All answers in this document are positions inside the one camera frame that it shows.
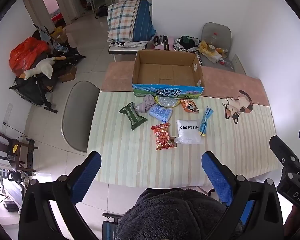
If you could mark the red snack packet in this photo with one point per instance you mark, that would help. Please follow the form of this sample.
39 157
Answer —
162 136

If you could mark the white goose plush toy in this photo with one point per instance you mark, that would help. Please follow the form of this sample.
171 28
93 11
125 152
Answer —
45 67

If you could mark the clear plastic bottle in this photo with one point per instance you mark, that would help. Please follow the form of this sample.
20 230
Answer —
214 39

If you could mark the white power strip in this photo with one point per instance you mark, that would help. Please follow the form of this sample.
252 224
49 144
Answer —
8 116

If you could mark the yellow cardboard box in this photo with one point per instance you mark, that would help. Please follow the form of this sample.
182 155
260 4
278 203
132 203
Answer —
58 35

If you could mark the printed cardboard box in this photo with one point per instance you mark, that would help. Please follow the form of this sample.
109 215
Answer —
165 72

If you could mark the grey shell chair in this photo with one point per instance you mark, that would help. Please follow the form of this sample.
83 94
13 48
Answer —
216 30
77 115

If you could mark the yellow rimmed mesh pouch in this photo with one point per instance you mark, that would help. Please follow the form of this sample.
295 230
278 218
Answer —
167 102

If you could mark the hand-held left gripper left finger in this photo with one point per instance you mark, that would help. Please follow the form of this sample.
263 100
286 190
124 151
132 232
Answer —
86 177

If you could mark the yellow plastic bag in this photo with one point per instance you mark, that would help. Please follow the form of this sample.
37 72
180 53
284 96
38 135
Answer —
203 47

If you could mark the white perforated panel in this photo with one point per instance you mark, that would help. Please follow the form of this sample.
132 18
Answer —
240 65

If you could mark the small brown cardboard box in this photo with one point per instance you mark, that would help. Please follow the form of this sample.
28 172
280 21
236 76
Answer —
68 75

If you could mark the slim blue packet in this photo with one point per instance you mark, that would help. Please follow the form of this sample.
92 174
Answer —
205 122

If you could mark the black folded stroller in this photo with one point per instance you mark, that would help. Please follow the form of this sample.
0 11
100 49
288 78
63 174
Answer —
32 90

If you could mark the plaid blue quilt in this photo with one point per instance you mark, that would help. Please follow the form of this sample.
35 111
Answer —
125 17

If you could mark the dark fleece clothing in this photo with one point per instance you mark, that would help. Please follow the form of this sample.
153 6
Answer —
170 212

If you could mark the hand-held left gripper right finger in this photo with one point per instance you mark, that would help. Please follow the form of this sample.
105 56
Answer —
216 177

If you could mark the black white patterned bag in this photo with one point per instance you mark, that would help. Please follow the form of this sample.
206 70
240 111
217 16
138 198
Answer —
180 46

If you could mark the white bench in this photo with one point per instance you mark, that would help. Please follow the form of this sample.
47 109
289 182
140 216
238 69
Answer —
122 51

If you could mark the white black patterned cloth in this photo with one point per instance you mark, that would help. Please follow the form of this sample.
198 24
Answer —
125 43

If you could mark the white soft packet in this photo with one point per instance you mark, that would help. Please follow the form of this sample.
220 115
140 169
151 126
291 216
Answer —
188 132

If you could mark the white plastic packet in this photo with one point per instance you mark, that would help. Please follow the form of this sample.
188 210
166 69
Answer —
215 56

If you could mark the orange plastic bag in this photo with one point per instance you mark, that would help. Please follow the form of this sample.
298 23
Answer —
25 55

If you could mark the dark wooden chair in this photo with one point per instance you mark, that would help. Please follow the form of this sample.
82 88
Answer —
20 155

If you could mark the pink suitcase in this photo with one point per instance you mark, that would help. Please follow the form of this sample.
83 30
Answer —
165 43

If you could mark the green tissue packet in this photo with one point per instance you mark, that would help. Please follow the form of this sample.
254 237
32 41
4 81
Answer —
132 116

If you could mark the orange snack packet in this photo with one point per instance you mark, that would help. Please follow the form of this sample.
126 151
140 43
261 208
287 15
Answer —
190 106

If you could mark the person's right forearm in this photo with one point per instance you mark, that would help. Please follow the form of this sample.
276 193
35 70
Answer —
293 220

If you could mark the blue tissue pack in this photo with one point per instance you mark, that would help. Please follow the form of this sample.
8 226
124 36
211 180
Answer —
160 112

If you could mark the grey pink cloth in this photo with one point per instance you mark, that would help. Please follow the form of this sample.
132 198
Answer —
146 103

